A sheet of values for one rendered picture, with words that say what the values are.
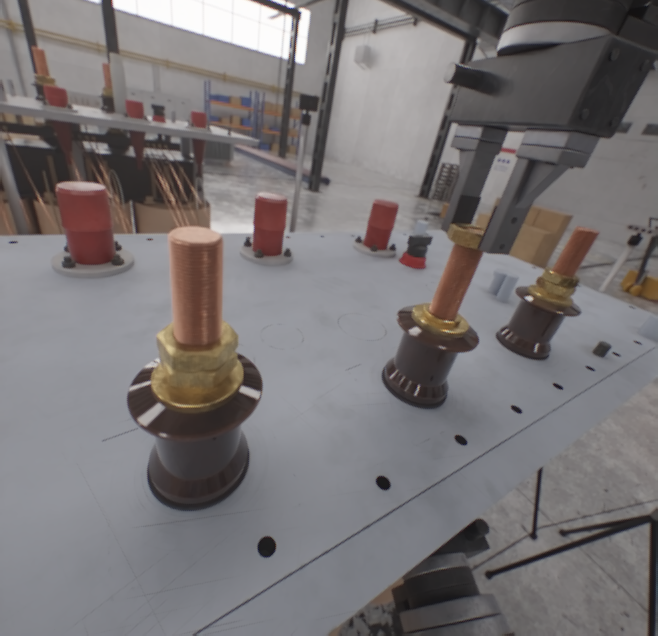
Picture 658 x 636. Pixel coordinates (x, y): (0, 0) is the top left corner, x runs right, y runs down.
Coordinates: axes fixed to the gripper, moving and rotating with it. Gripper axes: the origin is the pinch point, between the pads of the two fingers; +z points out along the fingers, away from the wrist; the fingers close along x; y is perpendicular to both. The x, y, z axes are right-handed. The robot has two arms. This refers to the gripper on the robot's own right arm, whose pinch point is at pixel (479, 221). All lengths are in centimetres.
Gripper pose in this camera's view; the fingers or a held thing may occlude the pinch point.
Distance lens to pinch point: 36.5
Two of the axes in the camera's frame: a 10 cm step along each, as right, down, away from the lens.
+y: -9.5, 0.0, -3.1
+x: 2.7, 5.0, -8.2
